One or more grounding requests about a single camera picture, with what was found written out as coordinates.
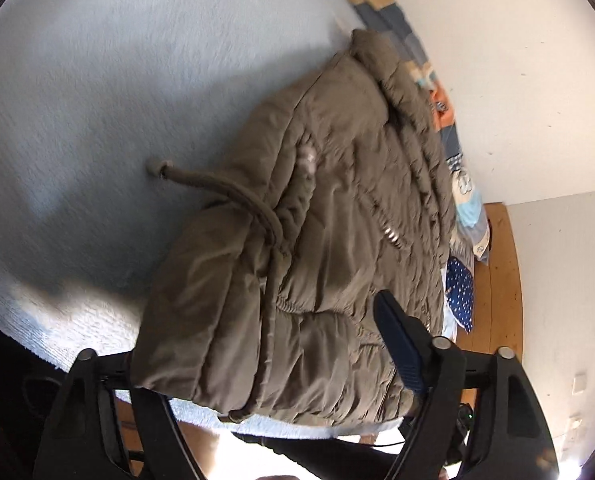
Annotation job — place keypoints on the white wall socket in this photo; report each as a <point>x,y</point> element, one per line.
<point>575,425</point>
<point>580,382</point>

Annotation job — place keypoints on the patchwork cartoon print quilt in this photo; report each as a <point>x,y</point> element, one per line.
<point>465,185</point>

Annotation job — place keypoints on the light blue fleece blanket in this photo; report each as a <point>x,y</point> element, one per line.
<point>102,85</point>

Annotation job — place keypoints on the wooden headboard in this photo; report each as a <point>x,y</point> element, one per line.
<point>502,270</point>

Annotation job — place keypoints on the navy star print pillow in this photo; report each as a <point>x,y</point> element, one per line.
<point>460,290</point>

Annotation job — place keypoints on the person's black trouser leg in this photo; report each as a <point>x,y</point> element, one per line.
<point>327,455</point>

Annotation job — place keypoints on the brown quilted puffer jacket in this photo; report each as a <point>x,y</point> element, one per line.
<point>327,185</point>

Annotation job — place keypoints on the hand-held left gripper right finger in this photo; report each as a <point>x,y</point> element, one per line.
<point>400,340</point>

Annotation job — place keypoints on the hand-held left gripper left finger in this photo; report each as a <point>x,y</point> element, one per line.
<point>150,410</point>

